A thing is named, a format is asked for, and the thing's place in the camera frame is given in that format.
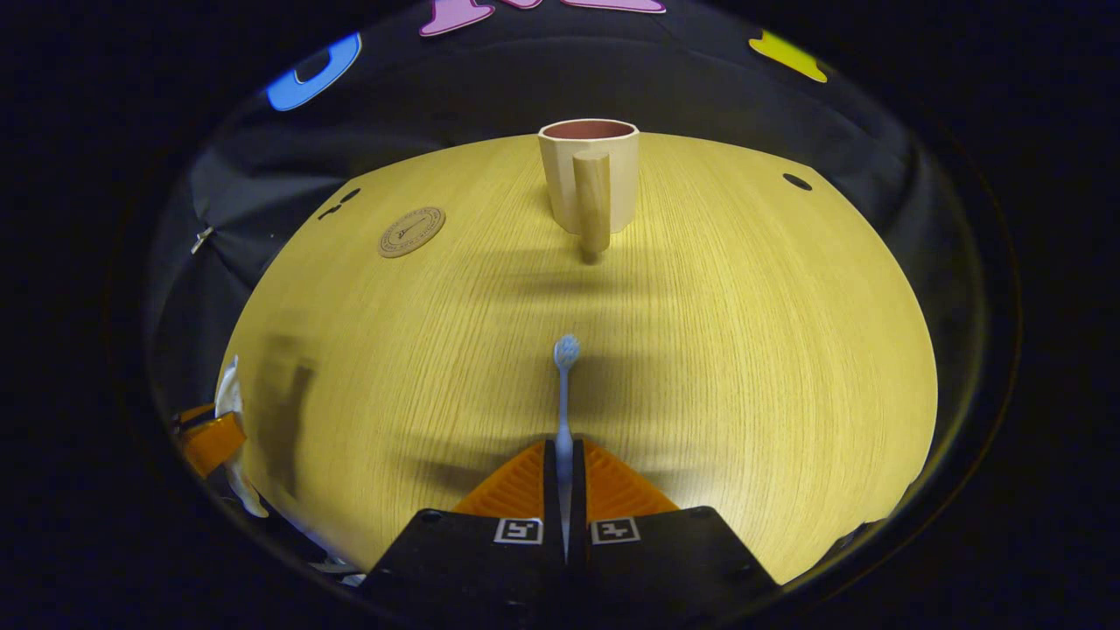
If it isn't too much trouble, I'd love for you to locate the wooden desktop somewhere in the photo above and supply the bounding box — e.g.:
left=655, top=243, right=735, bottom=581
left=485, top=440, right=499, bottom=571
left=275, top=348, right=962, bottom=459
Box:
left=214, top=131, right=939, bottom=585

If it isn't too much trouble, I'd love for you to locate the light blue toothbrush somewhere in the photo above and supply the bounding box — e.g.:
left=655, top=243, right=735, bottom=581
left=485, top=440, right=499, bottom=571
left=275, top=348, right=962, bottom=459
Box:
left=554, top=334, right=581, bottom=561

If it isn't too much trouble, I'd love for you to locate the round brown coaster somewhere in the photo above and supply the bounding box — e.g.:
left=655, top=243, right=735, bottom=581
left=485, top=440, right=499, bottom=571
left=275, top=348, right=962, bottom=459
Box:
left=378, top=206, right=446, bottom=259

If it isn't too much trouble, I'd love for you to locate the white toothpaste tube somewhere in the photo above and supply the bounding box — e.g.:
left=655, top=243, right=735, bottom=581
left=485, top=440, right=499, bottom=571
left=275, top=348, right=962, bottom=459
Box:
left=216, top=354, right=269, bottom=518

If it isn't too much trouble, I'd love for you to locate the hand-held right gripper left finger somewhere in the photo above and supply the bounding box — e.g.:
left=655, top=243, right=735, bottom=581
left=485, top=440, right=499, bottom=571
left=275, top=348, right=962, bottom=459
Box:
left=363, top=440, right=565, bottom=615

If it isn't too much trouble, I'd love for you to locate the beige cup with handle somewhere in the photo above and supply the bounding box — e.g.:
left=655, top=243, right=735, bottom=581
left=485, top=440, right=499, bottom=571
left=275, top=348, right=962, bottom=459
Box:
left=537, top=118, right=641, bottom=263

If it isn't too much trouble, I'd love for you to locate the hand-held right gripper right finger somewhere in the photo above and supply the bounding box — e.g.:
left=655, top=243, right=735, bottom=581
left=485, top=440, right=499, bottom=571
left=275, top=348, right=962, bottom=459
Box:
left=569, top=440, right=780, bottom=619

